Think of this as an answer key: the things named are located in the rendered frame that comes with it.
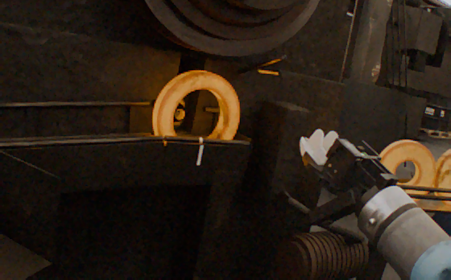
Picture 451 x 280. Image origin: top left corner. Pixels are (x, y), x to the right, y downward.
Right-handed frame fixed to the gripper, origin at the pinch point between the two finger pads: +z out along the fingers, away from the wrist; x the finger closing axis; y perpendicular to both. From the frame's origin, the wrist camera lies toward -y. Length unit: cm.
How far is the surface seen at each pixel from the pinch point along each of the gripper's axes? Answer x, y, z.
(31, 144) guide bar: 45.9, -11.7, 11.3
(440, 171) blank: -41.2, 0.2, -6.7
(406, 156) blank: -32.9, 0.1, -0.8
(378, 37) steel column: -336, -15, 281
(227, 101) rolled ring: 8.1, -1.4, 16.8
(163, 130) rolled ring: 20.9, -8.3, 14.4
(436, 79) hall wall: -1061, -113, 632
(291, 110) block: -7.4, -0.4, 15.0
